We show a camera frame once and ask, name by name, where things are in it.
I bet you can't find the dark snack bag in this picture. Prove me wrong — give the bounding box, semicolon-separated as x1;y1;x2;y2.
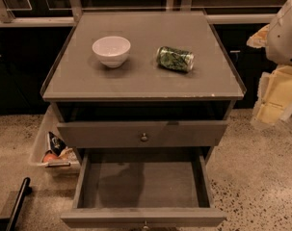
47;132;66;156

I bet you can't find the white ceramic bowl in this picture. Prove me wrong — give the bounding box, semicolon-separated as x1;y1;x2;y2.
92;36;131;68

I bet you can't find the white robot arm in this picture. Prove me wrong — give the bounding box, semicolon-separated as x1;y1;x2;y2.
247;0;292;129

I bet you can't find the black bar object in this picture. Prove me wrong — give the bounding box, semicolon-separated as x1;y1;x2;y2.
0;177;32;231

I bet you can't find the clear plastic bin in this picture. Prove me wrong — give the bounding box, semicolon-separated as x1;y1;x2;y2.
29;106;80;175

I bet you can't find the grey top drawer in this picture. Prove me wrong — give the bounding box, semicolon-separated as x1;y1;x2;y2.
57;120;227;148

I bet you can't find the grey drawer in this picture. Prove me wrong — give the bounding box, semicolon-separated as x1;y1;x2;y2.
57;120;227;148
61;154;226;229

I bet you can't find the grey wooden drawer cabinet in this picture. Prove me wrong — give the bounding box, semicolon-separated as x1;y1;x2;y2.
40;11;248;166

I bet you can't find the green soda can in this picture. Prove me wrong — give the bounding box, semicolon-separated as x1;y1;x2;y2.
156;46;195;73

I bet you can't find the crumpled tan snack bag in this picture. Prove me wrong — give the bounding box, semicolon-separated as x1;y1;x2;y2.
59;148;77;162

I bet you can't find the orange round fruit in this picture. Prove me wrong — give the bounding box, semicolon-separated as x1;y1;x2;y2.
42;153;59;163

